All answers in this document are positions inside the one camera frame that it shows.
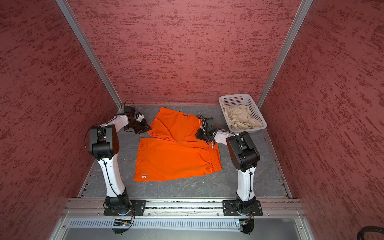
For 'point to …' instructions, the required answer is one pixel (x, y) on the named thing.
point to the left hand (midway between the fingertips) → (150, 130)
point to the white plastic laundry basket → (244, 99)
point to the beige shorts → (239, 118)
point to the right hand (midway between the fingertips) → (197, 137)
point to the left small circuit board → (120, 222)
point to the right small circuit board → (243, 222)
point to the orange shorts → (173, 151)
